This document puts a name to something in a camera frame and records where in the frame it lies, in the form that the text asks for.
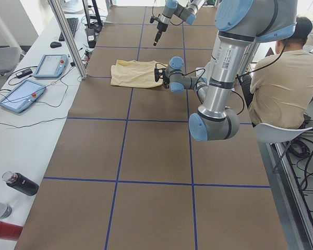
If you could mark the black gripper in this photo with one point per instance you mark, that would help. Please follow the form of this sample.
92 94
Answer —
160 27
164 78

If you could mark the beige long-sleeve printed shirt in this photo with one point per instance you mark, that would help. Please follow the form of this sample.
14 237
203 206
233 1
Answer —
134 74

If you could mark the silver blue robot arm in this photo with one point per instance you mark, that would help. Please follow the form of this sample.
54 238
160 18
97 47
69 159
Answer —
239 24
187 14

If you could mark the black power adapter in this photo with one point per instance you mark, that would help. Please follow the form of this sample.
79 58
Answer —
91 37

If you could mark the black keyboard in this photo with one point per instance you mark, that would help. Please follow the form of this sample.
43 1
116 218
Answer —
73 24

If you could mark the black computer mouse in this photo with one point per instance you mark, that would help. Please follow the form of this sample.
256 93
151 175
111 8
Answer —
55 44

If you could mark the far blue teach pendant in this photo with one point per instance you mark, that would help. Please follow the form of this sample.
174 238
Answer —
51 66

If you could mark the blue teach pendant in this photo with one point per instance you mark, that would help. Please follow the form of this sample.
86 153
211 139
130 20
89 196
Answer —
51 66
22 96

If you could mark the white plastic chair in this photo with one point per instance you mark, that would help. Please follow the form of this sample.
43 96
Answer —
271 134

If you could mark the seated person beige shirt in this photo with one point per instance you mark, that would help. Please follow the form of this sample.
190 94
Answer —
280 92

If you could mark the near blue teach pendant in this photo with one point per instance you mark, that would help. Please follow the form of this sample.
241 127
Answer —
22 96

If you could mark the grey office chair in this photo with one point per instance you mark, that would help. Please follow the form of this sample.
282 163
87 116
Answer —
9 59

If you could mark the black water bottle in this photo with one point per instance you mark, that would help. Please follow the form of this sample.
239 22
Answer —
20 183

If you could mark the red water bottle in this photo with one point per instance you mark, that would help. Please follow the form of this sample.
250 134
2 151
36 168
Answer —
10 231

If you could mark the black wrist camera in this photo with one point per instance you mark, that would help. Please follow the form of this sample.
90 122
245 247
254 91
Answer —
158 73
154 18

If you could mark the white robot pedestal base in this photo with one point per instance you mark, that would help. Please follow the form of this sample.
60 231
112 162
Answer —
210 65

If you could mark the aluminium frame post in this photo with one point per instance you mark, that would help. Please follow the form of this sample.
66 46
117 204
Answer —
64 27

